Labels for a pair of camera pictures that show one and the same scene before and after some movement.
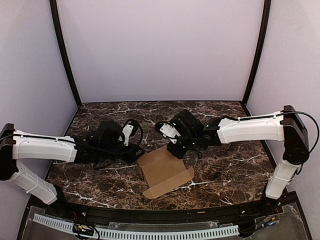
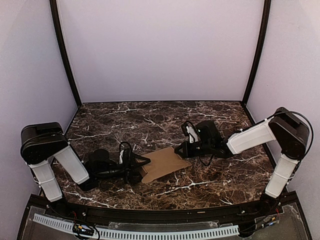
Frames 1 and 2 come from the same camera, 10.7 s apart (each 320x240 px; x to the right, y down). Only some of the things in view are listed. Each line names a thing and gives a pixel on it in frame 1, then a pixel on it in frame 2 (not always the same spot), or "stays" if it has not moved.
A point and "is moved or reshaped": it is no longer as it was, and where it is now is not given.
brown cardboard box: (163, 172) is moved or reshaped
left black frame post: (63, 47) stays
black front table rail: (258, 210) stays
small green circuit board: (78, 228) stays
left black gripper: (132, 153) -> (128, 169)
